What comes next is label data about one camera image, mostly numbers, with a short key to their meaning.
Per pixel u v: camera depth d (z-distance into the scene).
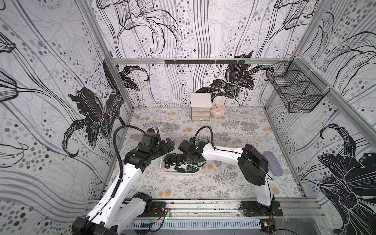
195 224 0.76
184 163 0.88
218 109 1.14
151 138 0.57
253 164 0.52
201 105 1.02
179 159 0.87
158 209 0.73
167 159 0.87
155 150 0.60
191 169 0.85
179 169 0.87
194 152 0.65
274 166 0.85
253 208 0.72
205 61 0.89
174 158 0.88
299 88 0.88
